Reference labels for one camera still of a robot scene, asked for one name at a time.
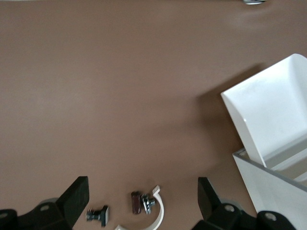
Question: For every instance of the white curved pipe clamp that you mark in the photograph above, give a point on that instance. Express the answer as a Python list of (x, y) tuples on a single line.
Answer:
[(161, 210)]

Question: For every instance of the small brown plastic block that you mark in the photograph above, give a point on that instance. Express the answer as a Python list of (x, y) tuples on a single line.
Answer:
[(136, 202)]

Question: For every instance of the brown table mat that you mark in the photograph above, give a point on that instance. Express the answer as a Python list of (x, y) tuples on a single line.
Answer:
[(96, 95)]

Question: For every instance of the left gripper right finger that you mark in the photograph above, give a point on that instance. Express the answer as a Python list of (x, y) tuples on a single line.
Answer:
[(208, 201)]

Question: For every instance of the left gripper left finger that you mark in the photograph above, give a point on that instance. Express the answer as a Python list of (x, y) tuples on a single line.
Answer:
[(74, 198)]

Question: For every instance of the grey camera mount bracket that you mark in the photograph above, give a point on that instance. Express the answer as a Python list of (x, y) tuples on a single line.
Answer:
[(254, 1)]

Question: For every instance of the small black switch part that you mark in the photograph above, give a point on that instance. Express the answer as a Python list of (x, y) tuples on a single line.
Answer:
[(104, 214)]

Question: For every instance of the small metal bolt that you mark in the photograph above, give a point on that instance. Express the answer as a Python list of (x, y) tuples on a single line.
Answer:
[(148, 203)]

